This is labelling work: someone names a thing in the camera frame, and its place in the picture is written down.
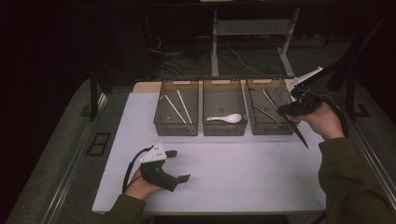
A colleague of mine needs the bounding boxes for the black slanted stand leg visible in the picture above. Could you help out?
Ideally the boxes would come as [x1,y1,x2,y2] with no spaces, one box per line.
[326,8,396,92]

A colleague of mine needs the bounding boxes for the black floor cables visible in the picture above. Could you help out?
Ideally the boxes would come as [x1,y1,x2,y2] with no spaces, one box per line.
[146,31,213,77]

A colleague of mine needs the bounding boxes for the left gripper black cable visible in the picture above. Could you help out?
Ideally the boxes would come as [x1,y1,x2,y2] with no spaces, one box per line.
[121,146,153,194]

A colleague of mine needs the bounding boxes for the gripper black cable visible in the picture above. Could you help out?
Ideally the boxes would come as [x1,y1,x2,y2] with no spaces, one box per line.
[314,90,349,138]
[121,146,153,194]

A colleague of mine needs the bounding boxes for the white ceramic spoon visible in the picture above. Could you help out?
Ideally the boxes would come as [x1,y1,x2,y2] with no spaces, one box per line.
[205,113,243,124]

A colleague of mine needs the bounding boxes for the aluminium rail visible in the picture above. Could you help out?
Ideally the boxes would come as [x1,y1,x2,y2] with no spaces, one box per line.
[40,92,108,224]
[339,105,396,203]

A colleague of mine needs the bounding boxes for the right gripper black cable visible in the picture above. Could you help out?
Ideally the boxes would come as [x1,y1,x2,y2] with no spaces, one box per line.
[314,90,349,138]

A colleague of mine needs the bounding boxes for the person's left hand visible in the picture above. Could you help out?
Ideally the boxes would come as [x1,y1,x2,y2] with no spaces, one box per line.
[123,169,164,202]

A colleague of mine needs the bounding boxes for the white floor cable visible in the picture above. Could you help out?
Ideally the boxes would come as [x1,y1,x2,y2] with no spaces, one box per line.
[227,46,265,77]

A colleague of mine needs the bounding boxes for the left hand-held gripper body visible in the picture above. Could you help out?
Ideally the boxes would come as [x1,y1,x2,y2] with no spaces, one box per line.
[138,142,179,193]

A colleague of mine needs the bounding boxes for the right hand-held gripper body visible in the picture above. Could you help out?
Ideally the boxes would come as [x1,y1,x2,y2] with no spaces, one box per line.
[284,65,324,118]

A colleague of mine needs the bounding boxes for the light wooden board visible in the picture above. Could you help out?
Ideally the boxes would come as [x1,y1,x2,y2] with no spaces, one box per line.
[133,78,305,93]

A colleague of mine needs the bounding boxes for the grey see-through plastic bin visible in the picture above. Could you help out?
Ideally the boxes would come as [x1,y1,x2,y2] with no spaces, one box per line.
[153,78,200,137]
[202,77,248,137]
[245,77,302,136]

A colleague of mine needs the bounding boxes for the person's right hand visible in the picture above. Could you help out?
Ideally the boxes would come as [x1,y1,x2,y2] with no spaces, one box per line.
[289,102,346,142]

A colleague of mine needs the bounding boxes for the white chopstick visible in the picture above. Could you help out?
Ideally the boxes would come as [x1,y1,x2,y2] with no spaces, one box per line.
[163,94,196,136]
[176,90,198,135]

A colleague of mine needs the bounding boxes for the black metal stand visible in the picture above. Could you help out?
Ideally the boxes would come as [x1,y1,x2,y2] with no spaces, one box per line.
[346,76,372,121]
[88,66,108,122]

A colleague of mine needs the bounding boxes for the white metal desk frame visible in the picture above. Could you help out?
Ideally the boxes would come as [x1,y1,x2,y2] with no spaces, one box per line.
[210,7,302,78]

